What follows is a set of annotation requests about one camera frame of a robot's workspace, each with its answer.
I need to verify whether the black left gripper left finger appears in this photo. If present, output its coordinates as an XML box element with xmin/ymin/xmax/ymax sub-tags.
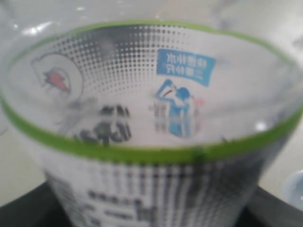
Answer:
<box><xmin>0</xmin><ymin>183</ymin><xmax>69</xmax><ymax>227</ymax></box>

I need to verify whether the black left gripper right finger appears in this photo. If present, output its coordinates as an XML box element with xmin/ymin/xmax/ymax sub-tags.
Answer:
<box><xmin>241</xmin><ymin>187</ymin><xmax>303</xmax><ymax>227</ymax></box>

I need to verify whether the clear plastic drink bottle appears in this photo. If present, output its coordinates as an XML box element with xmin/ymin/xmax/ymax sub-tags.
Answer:
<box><xmin>0</xmin><ymin>0</ymin><xmax>303</xmax><ymax>227</ymax></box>

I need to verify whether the white rectangular plastic tray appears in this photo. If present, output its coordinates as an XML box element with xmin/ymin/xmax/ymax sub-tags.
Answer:
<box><xmin>282</xmin><ymin>170</ymin><xmax>303</xmax><ymax>211</ymax></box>

